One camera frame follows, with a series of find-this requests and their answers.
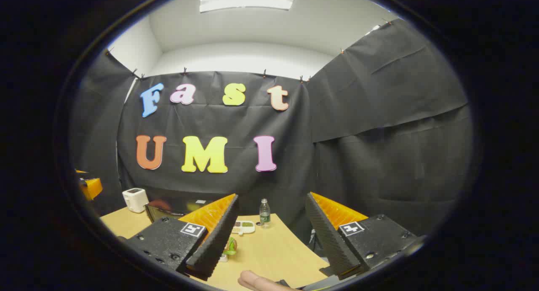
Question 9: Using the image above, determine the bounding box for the black backdrop cloth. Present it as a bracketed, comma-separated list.
[69, 18, 474, 245]

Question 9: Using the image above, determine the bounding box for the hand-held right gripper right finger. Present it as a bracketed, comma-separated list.
[305, 192, 422, 280]

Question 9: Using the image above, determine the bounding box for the white toaster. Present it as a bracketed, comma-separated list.
[122, 188, 149, 214]

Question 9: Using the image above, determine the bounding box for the black electric oven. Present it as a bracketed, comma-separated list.
[144, 198, 230, 223]

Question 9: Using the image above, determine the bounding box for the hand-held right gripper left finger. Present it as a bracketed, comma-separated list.
[120, 193, 240, 282]

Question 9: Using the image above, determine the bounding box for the clear water bottle green label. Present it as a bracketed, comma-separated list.
[259, 198, 271, 228]

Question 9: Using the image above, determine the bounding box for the white divided dish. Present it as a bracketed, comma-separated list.
[231, 220, 256, 235]

